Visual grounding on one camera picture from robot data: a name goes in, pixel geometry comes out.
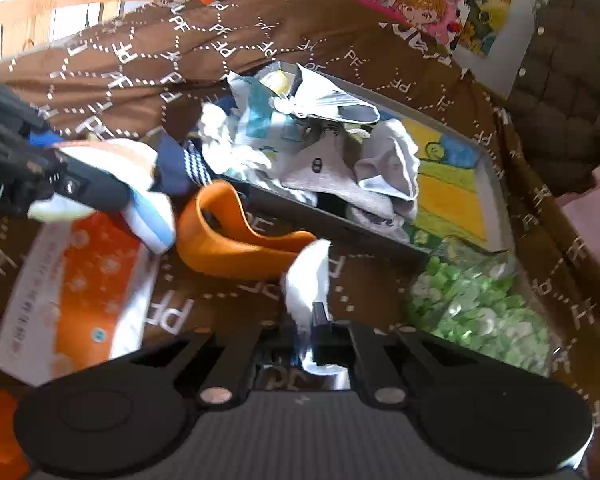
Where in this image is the navy white striped sock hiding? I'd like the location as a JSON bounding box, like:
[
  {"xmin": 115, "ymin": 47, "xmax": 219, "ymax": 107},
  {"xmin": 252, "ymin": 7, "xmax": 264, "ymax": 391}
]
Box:
[{"xmin": 152, "ymin": 130, "xmax": 216, "ymax": 197}]

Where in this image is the light grey sock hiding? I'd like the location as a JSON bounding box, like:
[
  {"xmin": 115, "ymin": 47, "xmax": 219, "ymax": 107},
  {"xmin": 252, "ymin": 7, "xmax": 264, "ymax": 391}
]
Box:
[{"xmin": 355, "ymin": 119, "xmax": 422, "ymax": 221}]

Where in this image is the orange white blue striped sock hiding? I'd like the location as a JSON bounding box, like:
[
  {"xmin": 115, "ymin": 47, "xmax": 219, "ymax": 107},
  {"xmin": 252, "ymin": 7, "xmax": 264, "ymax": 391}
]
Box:
[{"xmin": 27, "ymin": 140, "xmax": 177, "ymax": 255}]

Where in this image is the grey patterned sock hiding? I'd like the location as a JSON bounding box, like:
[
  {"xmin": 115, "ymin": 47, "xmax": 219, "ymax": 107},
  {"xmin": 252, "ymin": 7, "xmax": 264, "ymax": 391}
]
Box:
[{"xmin": 345, "ymin": 205, "xmax": 412, "ymax": 242}]

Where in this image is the wooden bed rail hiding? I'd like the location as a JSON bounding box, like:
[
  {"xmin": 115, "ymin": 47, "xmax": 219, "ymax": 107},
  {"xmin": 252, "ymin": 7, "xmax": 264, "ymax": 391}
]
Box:
[{"xmin": 0, "ymin": 0, "xmax": 221, "ymax": 33}]

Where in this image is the white black patterned sock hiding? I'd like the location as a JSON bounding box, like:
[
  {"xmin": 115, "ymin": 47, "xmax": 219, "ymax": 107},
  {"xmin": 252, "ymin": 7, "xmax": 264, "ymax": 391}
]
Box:
[{"xmin": 272, "ymin": 64, "xmax": 381, "ymax": 126}]

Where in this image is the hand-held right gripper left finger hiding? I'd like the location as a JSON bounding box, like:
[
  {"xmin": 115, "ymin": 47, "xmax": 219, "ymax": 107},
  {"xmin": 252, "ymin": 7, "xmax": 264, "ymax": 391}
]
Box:
[{"xmin": 130, "ymin": 324, "xmax": 303, "ymax": 406}]

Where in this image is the pink cloth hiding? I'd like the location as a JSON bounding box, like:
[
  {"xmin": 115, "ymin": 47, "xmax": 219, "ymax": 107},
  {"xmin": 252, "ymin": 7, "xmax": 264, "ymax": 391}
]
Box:
[{"xmin": 555, "ymin": 157, "xmax": 600, "ymax": 271}]

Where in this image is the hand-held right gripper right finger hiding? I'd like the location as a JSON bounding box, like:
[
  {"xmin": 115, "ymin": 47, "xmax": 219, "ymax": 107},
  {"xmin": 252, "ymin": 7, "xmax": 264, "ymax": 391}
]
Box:
[{"xmin": 312, "ymin": 302, "xmax": 481, "ymax": 406}]

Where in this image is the dark quilted cushion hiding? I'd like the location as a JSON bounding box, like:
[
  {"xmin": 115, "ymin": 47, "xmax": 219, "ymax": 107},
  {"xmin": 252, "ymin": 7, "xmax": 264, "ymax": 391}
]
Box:
[{"xmin": 505, "ymin": 0, "xmax": 600, "ymax": 196}]

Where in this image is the brown printed blanket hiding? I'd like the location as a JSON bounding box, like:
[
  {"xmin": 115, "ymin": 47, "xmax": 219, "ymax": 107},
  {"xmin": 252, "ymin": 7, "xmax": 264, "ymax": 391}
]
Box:
[{"xmin": 0, "ymin": 0, "xmax": 600, "ymax": 480}]

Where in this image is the white knit sock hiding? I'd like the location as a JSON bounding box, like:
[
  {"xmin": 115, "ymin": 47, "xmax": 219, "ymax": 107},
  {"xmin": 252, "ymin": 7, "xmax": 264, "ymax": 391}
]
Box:
[{"xmin": 197, "ymin": 102, "xmax": 276, "ymax": 173}]

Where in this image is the yellow sock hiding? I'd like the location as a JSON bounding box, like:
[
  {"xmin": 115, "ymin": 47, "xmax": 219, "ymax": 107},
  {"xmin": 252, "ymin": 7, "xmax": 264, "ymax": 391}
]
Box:
[{"xmin": 262, "ymin": 70, "xmax": 288, "ymax": 96}]

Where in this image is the white orange printed packet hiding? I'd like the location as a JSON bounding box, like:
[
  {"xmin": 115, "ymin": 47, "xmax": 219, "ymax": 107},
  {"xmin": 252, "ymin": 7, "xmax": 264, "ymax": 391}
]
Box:
[{"xmin": 0, "ymin": 209, "xmax": 162, "ymax": 387}]

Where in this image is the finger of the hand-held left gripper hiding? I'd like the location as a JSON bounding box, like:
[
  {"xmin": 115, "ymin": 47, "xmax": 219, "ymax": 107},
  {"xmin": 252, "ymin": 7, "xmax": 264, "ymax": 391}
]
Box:
[
  {"xmin": 42, "ymin": 152, "xmax": 131, "ymax": 212},
  {"xmin": 0, "ymin": 74, "xmax": 66, "ymax": 150}
]

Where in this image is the grey sock with small logo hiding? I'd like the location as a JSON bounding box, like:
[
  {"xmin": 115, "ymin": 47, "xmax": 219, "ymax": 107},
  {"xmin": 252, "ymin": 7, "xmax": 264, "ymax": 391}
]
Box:
[{"xmin": 280, "ymin": 132, "xmax": 381, "ymax": 211}]

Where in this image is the light blue white sock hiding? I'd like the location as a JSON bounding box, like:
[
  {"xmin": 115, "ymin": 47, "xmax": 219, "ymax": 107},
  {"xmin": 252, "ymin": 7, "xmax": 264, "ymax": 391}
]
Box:
[{"xmin": 229, "ymin": 72, "xmax": 301, "ymax": 153}]

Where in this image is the bag of green pieces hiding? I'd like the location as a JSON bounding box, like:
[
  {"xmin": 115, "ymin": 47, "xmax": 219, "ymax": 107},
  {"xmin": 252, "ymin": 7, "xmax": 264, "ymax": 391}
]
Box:
[{"xmin": 405, "ymin": 252, "xmax": 553, "ymax": 377}]

